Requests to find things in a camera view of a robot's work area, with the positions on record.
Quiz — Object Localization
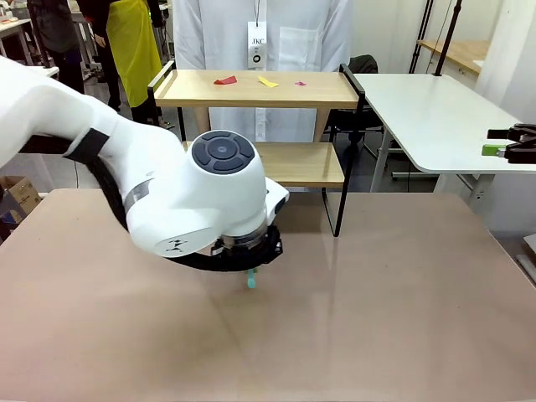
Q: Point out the brown cardboard box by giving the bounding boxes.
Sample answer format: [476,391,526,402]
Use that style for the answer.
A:
[0,175,44,219]

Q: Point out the two-tier wooden black-frame shelf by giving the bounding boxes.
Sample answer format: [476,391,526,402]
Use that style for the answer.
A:
[147,60,367,238]

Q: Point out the person in yellow apron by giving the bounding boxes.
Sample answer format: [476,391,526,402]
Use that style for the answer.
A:
[81,0,175,127]

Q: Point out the large white side table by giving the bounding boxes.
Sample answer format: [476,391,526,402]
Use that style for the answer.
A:
[353,72,536,207]

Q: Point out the wooden background table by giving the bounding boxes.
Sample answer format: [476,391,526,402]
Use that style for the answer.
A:
[415,39,492,77]

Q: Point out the person in white coat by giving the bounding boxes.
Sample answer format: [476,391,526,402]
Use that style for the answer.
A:
[173,0,353,144]

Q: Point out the black braided cable sleeve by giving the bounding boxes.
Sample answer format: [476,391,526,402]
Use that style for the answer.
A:
[18,132,278,275]

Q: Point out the white name badge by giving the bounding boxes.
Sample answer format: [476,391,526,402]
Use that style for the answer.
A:
[246,21,268,70]

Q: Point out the grey table edge rail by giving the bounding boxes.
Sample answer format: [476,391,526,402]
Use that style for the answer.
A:
[513,233,536,290]

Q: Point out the black straight stand pole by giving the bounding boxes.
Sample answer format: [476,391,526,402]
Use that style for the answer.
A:
[432,0,464,78]

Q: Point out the black office chair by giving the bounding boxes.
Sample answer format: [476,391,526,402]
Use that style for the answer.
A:
[327,54,406,182]

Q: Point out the person in dark clothes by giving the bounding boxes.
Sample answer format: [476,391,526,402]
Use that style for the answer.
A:
[26,0,86,96]

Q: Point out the white background workbench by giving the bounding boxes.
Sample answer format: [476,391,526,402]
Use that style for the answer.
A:
[0,0,35,64]

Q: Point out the black tripod stand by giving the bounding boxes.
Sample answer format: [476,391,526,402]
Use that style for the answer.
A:
[409,0,436,75]

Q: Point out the black strap on left arm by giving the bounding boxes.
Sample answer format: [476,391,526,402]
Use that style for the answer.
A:
[62,128,111,166]

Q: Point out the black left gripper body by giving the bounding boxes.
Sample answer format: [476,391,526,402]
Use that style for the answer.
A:
[211,226,286,270]

